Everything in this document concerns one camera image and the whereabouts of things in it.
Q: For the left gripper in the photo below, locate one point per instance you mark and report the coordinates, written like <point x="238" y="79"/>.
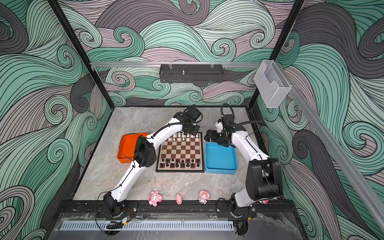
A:
<point x="196" y="131"/>

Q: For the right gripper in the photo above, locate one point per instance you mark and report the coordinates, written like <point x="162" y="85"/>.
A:
<point x="215" y="132"/>

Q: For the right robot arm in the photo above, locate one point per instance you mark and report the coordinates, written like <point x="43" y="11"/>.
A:
<point x="264" y="177"/>

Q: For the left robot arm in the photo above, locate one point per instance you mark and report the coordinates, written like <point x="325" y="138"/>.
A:
<point x="145" y="155"/>

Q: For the white pieces on board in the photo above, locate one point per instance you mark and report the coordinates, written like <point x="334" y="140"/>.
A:
<point x="181" y="137"/>

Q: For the chess board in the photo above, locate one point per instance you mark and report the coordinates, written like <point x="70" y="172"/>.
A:
<point x="181" y="150"/>

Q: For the black pieces on board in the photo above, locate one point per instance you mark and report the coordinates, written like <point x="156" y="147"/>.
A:
<point x="184" y="164"/>

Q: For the blue tray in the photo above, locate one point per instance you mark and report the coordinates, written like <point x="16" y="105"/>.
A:
<point x="220" y="160"/>

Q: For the pink hooded doll figure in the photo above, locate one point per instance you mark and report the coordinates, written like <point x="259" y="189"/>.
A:
<point x="204" y="196"/>

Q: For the orange tray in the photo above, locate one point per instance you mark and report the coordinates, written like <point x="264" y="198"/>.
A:
<point x="127" y="147"/>

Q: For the small pink pig figure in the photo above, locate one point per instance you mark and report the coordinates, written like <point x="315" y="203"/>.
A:
<point x="179" y="199"/>

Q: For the white rabbit pink figure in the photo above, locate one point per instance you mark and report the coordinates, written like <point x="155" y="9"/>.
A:
<point x="264" y="201"/>

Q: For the pink plush figure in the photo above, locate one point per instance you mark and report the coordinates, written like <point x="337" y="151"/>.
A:
<point x="155" y="198"/>

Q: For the black wall tray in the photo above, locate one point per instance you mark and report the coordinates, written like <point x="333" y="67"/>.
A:
<point x="191" y="74"/>

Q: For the clear plastic wall holder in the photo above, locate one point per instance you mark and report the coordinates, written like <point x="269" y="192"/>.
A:
<point x="272" y="82"/>

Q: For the white slotted cable duct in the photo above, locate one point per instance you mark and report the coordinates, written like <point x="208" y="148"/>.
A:
<point x="150" y="226"/>

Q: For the aluminium rail back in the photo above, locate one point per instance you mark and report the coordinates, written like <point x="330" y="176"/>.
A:
<point x="137" y="64"/>

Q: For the aluminium rail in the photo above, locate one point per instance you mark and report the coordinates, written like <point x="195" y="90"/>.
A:
<point x="137" y="64"/>
<point x="364" y="190"/>

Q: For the aluminium rail right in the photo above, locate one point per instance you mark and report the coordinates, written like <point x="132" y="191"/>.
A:
<point x="364" y="190"/>

